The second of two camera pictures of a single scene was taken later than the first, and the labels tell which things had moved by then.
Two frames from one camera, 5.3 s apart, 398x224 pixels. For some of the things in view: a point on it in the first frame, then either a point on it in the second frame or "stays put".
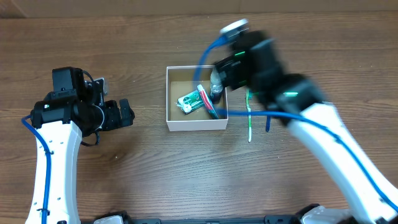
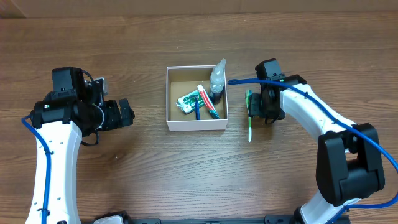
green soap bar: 190,102 stays put
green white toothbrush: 249,95 stays put
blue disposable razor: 268,126 → 197,108
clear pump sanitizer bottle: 217,77 stays put
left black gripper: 115,120 stays put
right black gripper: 232,79 → 256,102
